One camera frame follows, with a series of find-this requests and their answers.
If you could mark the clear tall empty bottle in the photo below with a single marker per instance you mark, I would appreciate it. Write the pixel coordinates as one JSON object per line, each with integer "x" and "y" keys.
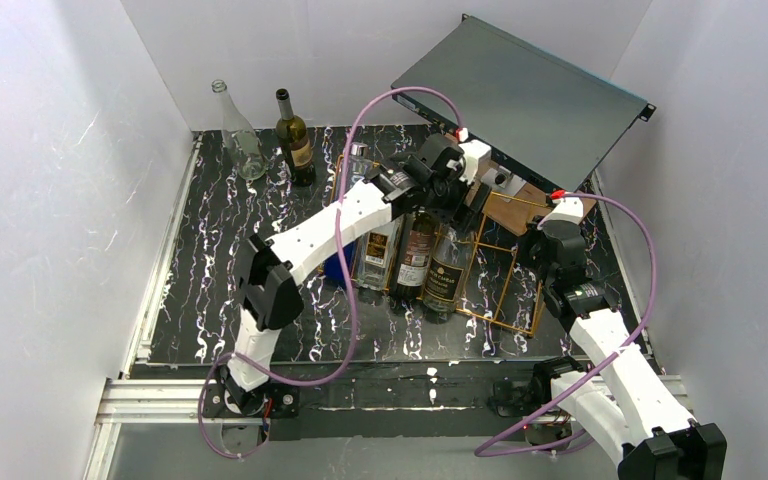
{"x": 239, "y": 137}

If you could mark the aluminium frame rail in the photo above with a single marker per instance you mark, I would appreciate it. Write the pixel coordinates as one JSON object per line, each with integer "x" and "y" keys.
{"x": 396, "y": 418}

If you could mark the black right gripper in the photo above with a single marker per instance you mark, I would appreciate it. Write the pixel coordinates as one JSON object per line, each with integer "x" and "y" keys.
{"x": 541, "y": 248}

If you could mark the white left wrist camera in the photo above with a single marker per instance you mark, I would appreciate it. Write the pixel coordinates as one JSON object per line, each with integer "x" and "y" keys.
{"x": 474, "y": 153}

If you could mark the gold wire wine rack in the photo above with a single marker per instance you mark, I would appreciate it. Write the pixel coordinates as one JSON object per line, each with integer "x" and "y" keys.
{"x": 492, "y": 314}

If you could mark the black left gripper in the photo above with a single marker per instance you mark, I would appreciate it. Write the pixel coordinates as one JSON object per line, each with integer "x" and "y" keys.
{"x": 462, "y": 201}

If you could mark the grey metal bracket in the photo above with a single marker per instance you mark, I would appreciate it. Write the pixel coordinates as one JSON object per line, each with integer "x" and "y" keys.
{"x": 503, "y": 182}

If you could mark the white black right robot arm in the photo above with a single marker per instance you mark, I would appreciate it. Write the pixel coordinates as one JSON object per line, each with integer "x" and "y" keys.
{"x": 625, "y": 407}

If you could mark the clear labelled wine bottle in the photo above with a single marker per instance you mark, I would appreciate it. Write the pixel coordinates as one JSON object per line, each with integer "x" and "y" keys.
{"x": 447, "y": 269}

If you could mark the wooden board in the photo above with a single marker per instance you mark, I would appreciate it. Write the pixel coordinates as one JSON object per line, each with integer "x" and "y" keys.
{"x": 529, "y": 203}

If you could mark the dark green wine bottle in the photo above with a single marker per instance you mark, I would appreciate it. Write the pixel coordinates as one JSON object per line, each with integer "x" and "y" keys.
{"x": 294, "y": 142}

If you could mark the grey rack-mount network switch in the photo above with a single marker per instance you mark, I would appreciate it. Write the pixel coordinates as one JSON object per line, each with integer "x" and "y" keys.
{"x": 546, "y": 120}

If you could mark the clear square liquor bottle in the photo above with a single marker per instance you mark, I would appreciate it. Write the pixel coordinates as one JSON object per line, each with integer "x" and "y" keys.
{"x": 375, "y": 255}

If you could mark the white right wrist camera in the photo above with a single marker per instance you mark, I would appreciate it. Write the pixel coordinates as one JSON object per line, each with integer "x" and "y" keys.
{"x": 566, "y": 208}

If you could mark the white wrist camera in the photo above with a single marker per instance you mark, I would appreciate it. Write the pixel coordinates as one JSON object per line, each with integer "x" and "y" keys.
{"x": 474, "y": 153}
{"x": 566, "y": 208}

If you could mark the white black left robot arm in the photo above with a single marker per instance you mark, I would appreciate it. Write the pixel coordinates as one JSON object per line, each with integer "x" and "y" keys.
{"x": 270, "y": 271}

